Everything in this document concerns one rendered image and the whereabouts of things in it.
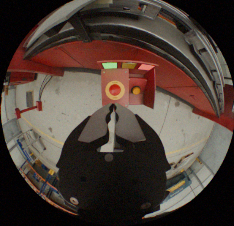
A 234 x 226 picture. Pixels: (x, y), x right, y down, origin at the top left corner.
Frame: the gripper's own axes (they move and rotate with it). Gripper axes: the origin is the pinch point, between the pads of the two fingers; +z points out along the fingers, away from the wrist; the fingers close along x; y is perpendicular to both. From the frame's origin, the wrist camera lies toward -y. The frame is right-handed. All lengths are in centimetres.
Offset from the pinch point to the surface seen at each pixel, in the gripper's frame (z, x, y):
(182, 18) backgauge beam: 16, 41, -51
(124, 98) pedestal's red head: 12.9, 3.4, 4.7
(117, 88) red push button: 11.4, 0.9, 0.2
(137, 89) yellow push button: 18.6, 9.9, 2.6
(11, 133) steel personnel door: -88, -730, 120
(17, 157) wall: -214, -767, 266
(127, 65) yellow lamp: 13.1, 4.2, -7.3
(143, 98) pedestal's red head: 19.9, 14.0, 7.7
